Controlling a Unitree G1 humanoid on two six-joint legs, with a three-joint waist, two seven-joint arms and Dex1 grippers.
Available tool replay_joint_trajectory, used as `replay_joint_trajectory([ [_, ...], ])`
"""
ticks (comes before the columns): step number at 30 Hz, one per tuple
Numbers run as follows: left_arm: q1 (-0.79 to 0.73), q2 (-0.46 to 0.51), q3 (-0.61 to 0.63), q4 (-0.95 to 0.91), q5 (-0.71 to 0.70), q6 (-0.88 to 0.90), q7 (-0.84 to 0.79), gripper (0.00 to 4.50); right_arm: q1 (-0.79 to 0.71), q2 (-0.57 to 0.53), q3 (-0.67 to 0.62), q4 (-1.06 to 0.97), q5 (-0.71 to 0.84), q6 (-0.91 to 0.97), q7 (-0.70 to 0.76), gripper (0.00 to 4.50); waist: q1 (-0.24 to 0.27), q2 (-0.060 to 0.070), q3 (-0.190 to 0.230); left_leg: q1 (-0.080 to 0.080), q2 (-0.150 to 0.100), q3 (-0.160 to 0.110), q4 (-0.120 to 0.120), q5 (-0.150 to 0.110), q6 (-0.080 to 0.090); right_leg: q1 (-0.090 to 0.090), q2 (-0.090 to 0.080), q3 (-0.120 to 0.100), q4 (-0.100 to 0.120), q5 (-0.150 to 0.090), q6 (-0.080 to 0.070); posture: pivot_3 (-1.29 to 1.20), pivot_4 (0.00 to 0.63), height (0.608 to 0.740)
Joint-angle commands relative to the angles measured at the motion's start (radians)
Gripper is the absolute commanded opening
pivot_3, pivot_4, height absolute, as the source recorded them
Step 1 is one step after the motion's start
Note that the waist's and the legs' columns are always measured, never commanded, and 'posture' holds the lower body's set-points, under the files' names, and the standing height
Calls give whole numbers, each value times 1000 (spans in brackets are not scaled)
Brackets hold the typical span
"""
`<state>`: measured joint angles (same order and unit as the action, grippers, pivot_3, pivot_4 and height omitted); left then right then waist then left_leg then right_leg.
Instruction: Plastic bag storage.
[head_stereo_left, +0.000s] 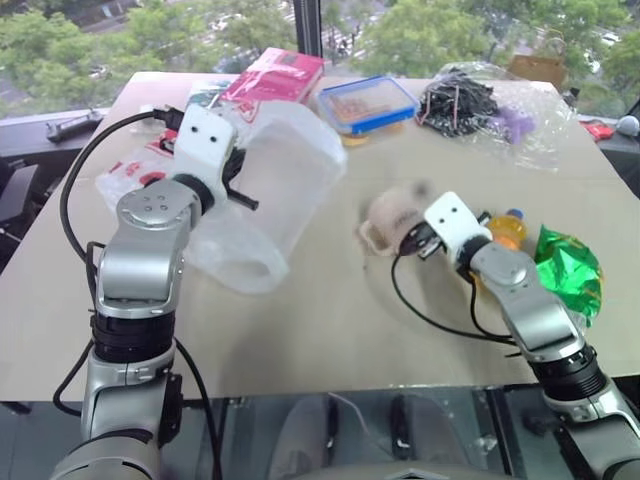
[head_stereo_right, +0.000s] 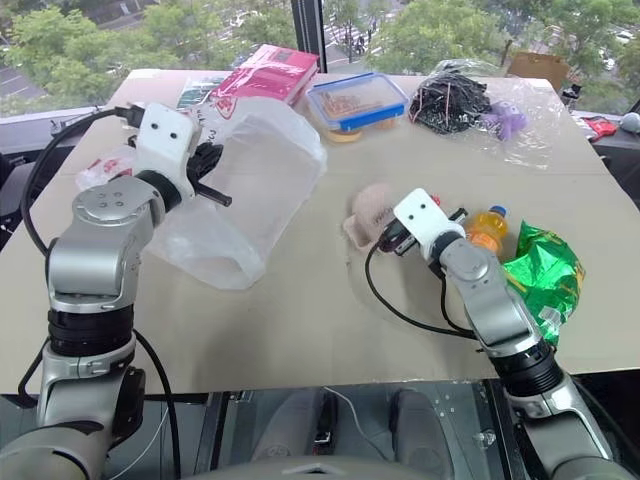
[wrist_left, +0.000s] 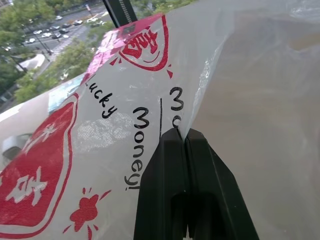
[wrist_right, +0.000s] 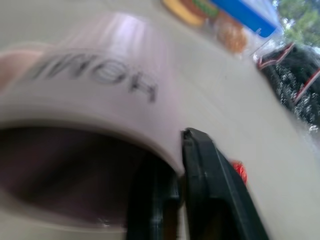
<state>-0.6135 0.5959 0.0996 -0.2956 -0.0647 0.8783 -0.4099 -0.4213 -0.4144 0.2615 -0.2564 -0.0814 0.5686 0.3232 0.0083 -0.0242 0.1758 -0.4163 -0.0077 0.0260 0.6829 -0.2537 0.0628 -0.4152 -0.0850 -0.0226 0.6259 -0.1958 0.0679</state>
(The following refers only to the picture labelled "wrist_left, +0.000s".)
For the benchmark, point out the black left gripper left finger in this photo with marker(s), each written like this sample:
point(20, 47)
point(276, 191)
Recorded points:
point(160, 180)

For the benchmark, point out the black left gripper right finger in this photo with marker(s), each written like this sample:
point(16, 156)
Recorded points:
point(212, 180)

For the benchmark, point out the translucent red-printed plastic bag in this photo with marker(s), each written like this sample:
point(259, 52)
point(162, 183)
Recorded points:
point(120, 135)

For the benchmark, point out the black ribbed window frame bar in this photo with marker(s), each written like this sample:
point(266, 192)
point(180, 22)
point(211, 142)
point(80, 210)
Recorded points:
point(121, 12)

